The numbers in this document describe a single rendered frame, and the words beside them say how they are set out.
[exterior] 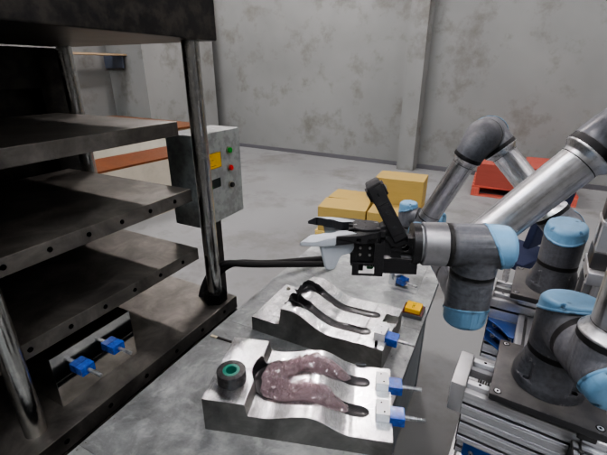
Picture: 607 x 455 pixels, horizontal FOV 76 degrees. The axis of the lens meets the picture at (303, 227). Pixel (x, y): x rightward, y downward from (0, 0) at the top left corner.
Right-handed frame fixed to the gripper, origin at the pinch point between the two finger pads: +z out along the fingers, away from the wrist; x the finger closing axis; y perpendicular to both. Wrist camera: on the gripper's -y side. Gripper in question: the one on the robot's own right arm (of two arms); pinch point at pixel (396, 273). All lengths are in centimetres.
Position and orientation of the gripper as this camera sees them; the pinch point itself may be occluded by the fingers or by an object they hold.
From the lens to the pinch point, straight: 183.4
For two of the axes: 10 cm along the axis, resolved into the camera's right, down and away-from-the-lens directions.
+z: 0.0, 9.3, 3.8
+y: 6.6, 2.9, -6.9
